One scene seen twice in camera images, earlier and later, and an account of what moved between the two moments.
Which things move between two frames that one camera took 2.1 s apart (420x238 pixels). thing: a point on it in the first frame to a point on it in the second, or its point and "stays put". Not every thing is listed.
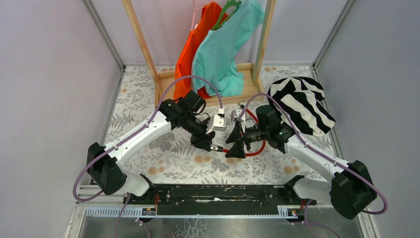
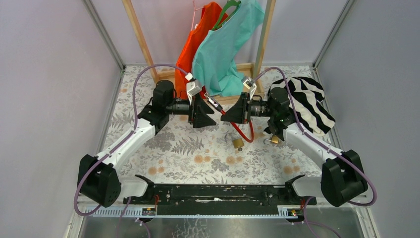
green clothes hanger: x=236 y=4 stays put
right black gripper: x=236 y=150 to x=240 y=112
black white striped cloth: x=300 y=97 stays put
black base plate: x=185 y=200 stays put
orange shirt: x=211 y=15 stays put
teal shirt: x=214 y=56 stays put
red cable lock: x=221 y=149 to x=219 y=107
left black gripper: x=202 y=141 to x=201 y=108
